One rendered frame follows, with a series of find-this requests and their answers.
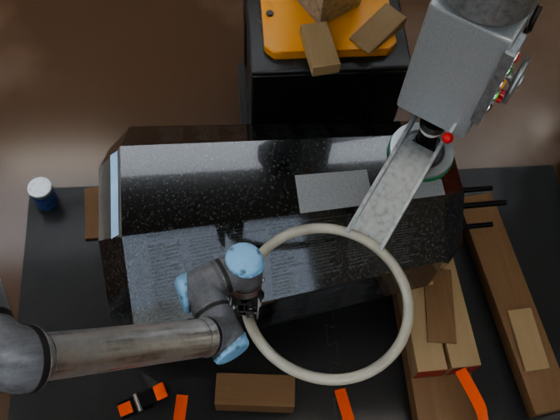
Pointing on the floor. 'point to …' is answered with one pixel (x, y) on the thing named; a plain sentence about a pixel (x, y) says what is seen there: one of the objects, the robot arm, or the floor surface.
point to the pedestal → (362, 112)
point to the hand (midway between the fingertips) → (245, 304)
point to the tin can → (42, 193)
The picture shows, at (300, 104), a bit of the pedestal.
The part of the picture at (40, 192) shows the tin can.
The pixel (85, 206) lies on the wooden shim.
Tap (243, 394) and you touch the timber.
